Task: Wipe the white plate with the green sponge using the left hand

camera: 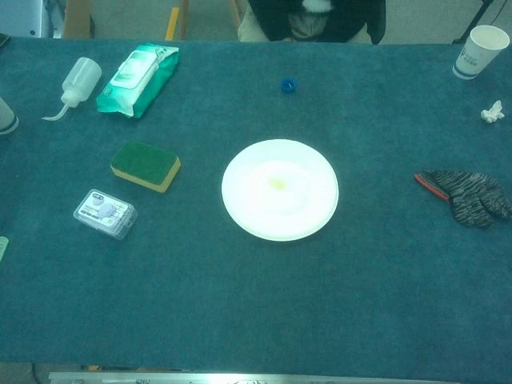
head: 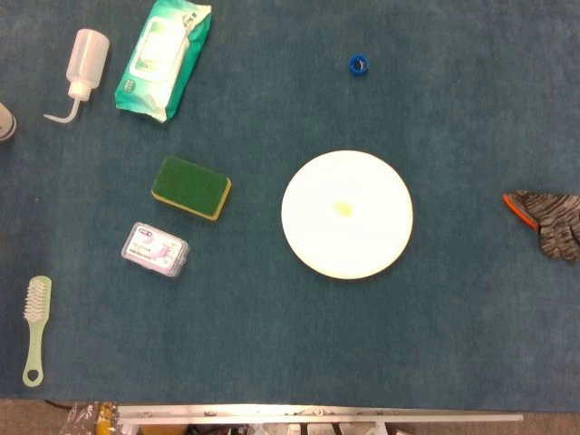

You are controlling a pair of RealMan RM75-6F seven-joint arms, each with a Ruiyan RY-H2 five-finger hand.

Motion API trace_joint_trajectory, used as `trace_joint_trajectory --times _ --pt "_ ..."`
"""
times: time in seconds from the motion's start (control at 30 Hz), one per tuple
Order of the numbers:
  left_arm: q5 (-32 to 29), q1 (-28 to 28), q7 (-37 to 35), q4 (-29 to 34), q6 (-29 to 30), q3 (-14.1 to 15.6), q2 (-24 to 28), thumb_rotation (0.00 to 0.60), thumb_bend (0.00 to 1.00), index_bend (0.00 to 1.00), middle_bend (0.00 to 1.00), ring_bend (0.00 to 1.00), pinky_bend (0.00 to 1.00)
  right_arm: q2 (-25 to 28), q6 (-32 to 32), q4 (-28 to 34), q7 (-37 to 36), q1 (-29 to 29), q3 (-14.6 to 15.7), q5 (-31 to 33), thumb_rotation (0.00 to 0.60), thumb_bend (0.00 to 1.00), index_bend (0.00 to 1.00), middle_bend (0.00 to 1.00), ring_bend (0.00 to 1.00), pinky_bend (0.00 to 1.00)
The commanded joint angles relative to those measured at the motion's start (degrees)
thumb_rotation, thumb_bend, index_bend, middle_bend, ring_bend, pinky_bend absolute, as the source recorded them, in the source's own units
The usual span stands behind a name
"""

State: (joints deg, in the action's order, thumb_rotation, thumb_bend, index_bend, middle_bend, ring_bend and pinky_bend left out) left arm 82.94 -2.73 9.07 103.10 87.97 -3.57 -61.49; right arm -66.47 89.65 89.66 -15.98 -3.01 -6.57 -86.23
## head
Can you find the green wet wipes pack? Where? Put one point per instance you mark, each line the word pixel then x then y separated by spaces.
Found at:
pixel 156 59

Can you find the translucent squeeze wash bottle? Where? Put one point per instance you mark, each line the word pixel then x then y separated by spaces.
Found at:
pixel 87 56

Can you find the white round plate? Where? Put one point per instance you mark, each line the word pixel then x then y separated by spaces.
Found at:
pixel 362 235

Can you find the pale green scrub brush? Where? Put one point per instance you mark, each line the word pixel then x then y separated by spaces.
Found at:
pixel 37 312

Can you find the teal felt table mat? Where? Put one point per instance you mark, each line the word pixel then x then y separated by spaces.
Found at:
pixel 290 317

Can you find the clear dental floss pick box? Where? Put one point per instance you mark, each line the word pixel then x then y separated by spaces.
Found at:
pixel 154 249

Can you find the blue bottle cap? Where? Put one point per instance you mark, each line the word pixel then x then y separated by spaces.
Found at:
pixel 359 64

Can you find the green yellow sponge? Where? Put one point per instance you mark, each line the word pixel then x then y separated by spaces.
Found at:
pixel 190 186

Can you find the crinkled clear plastic wrap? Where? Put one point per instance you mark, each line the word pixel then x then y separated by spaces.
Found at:
pixel 88 419

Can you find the grey striped work glove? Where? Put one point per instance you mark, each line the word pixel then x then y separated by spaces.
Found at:
pixel 553 217

